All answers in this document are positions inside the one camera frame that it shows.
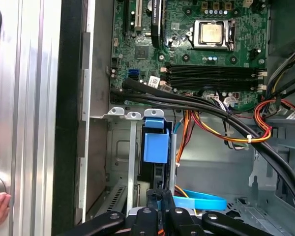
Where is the black graphics card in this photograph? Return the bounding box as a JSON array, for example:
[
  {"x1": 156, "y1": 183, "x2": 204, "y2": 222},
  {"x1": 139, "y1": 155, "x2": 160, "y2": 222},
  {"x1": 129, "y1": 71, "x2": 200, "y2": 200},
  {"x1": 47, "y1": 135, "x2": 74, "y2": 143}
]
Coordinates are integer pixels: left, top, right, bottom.
[{"x1": 149, "y1": 0, "x2": 167, "y2": 49}]

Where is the power supply wire bundle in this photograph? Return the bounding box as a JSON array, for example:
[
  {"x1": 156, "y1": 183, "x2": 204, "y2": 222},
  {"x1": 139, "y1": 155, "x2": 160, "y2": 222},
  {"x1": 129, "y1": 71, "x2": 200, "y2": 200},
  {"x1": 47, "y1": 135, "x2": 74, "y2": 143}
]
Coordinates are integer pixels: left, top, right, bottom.
[{"x1": 265, "y1": 49, "x2": 295, "y2": 116}]

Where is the black expansion slot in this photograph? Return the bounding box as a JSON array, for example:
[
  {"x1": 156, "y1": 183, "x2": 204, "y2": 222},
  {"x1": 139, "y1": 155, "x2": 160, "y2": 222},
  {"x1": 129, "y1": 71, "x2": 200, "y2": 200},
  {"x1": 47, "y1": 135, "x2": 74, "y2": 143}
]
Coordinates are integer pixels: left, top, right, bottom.
[{"x1": 122, "y1": 0, "x2": 130, "y2": 43}]

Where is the grey power supply unit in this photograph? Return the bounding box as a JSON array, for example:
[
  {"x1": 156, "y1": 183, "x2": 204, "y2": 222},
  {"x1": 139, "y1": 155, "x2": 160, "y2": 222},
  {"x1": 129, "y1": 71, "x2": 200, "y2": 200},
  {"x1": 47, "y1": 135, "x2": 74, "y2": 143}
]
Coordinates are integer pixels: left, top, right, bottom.
[{"x1": 269, "y1": 0, "x2": 295, "y2": 59}]

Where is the metal locking lever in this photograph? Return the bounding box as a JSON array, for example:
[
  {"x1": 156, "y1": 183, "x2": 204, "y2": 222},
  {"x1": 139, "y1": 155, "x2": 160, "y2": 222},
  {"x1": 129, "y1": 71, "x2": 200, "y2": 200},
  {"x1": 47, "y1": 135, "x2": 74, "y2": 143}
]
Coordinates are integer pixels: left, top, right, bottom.
[{"x1": 227, "y1": 19, "x2": 237, "y2": 52}]

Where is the white expansion slot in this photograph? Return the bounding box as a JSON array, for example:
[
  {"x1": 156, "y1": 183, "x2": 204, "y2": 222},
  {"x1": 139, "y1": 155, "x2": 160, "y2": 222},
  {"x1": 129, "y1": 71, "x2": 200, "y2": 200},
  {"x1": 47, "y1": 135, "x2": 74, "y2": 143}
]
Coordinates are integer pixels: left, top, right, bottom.
[{"x1": 134, "y1": 0, "x2": 142, "y2": 31}]

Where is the orange yellow wire bundle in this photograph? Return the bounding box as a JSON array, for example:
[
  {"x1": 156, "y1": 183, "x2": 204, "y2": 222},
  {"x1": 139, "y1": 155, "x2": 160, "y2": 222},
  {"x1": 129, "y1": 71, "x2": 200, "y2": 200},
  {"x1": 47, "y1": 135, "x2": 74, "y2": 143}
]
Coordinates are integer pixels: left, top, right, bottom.
[{"x1": 173, "y1": 98, "x2": 295, "y2": 170}]

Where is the silver CPU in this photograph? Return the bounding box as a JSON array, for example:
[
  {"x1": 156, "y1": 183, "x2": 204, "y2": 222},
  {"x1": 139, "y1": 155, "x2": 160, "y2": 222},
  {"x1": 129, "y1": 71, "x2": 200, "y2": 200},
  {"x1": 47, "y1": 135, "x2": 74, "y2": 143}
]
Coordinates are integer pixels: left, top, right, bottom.
[{"x1": 200, "y1": 23, "x2": 223, "y2": 45}]

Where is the blue SATA wire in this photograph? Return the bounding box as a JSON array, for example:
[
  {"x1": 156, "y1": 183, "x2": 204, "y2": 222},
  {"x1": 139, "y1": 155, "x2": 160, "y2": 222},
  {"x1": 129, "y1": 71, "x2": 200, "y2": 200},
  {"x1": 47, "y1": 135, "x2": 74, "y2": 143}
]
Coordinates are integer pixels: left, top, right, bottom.
[{"x1": 157, "y1": 188, "x2": 228, "y2": 211}]

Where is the black open PC case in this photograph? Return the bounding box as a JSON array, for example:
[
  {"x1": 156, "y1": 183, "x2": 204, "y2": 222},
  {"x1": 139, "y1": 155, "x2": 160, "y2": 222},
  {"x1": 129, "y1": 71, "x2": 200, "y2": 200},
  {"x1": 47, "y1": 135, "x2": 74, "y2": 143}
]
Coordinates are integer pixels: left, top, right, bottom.
[{"x1": 51, "y1": 0, "x2": 295, "y2": 236}]

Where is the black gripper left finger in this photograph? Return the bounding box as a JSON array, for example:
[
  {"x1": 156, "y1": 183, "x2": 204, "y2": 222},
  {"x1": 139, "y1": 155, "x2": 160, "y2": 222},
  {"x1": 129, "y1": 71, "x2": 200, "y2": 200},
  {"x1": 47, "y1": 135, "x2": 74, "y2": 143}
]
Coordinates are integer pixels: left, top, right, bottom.
[{"x1": 75, "y1": 188, "x2": 163, "y2": 236}]

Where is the metal socket cover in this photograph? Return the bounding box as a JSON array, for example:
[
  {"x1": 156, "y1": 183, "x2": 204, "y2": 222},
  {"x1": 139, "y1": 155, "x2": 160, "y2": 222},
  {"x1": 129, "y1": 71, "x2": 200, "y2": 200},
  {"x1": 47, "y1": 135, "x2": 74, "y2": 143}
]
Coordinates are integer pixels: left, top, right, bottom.
[{"x1": 193, "y1": 19, "x2": 230, "y2": 50}]

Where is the black RAM slot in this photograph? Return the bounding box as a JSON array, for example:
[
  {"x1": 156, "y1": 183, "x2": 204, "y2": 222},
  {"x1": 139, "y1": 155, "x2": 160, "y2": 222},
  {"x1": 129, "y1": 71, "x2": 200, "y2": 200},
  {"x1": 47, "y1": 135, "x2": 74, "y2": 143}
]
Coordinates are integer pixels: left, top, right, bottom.
[
  {"x1": 161, "y1": 63, "x2": 267, "y2": 79},
  {"x1": 161, "y1": 78, "x2": 267, "y2": 93}
]

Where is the CPU socket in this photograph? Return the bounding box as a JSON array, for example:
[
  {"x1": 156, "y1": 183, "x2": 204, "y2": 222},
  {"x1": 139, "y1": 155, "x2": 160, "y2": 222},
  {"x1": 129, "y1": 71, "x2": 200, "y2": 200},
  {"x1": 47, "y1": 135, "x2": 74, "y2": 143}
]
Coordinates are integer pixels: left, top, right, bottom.
[{"x1": 189, "y1": 18, "x2": 237, "y2": 52}]

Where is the black cable bundle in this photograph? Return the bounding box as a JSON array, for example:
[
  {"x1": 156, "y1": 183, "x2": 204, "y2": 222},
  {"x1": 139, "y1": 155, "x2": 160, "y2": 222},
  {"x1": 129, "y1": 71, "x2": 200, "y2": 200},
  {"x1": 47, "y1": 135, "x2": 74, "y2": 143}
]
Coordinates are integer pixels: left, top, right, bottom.
[{"x1": 110, "y1": 77, "x2": 295, "y2": 218}]

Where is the metal disk bay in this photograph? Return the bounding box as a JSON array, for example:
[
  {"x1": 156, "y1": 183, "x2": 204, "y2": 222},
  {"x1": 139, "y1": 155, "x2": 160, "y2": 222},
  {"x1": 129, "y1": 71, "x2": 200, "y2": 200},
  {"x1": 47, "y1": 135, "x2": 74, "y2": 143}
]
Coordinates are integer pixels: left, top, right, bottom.
[{"x1": 105, "y1": 107, "x2": 177, "y2": 214}]

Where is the green motherboard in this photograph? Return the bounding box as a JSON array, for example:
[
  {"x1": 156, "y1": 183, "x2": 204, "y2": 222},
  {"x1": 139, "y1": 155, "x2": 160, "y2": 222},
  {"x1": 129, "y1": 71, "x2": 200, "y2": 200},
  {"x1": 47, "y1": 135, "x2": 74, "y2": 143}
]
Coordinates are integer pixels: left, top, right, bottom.
[{"x1": 110, "y1": 0, "x2": 271, "y2": 112}]

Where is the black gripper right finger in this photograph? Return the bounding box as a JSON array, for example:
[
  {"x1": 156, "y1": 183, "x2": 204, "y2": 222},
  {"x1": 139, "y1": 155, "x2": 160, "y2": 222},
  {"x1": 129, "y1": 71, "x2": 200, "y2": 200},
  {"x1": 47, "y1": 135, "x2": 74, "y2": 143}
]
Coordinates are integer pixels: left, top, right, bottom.
[{"x1": 162, "y1": 189, "x2": 273, "y2": 236}]

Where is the hard disk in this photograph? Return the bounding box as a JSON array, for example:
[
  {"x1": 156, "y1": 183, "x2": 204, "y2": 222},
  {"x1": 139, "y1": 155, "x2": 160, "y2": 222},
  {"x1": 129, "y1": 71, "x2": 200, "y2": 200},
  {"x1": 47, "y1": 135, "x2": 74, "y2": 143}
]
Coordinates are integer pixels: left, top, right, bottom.
[{"x1": 139, "y1": 115, "x2": 176, "y2": 197}]

